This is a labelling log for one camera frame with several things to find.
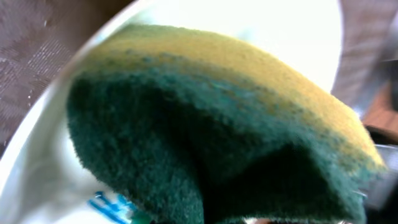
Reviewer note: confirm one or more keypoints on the green yellow sponge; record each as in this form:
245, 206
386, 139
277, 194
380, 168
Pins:
197, 127

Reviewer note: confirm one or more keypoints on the white plate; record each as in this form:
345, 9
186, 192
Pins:
41, 179

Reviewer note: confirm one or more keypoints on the dark brown serving tray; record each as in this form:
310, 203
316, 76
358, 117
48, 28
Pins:
38, 37

